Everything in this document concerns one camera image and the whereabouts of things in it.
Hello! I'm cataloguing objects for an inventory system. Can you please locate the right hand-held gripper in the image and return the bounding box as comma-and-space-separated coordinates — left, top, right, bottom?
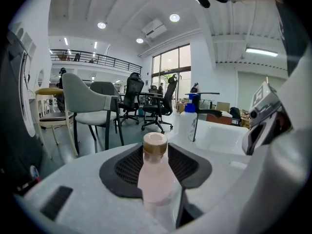
240, 54, 312, 234

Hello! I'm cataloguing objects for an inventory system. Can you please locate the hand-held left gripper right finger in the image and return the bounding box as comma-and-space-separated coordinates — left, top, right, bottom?
167, 142, 245, 234

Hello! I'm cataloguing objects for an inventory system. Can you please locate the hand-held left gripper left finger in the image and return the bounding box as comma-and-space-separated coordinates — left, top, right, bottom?
14, 142, 169, 234

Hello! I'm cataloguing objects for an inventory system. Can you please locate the pink soap bottle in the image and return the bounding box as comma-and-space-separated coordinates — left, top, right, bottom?
137, 132, 183, 231

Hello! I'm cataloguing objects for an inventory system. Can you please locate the black basin faucet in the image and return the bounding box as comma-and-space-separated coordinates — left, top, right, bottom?
192, 98, 223, 142

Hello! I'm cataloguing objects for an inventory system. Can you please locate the soap bottle with blue pump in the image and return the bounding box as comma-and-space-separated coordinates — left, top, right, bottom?
179, 94, 198, 143

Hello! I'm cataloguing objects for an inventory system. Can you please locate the cardboard box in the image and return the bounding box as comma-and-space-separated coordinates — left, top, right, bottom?
215, 101, 231, 113

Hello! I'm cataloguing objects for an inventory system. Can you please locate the cream wooden chair brown seat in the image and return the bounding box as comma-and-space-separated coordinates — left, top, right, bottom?
34, 87, 78, 159

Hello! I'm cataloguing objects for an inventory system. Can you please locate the grey upholstered chair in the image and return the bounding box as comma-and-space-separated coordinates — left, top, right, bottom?
62, 72, 125, 156

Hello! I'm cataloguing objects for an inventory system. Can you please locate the black office chair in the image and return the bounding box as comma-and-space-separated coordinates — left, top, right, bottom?
119, 72, 146, 125
141, 74, 177, 134

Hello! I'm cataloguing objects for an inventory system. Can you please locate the long ceiling strip light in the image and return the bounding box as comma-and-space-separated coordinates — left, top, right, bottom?
245, 47, 279, 57

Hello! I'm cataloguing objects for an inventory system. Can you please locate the dark grey chair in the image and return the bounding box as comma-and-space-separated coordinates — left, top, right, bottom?
90, 81, 121, 134

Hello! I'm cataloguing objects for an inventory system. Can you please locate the large black appliance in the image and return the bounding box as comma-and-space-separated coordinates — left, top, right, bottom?
0, 30, 49, 195

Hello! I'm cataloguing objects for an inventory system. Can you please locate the glass entrance door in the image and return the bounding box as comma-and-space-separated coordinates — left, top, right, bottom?
151, 44, 192, 107

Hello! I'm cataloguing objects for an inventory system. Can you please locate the black balcony railing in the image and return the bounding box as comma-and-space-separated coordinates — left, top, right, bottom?
49, 49, 143, 75

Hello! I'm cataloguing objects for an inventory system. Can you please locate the ceiling air conditioner unit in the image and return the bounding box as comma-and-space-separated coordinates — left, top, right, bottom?
141, 18, 168, 38

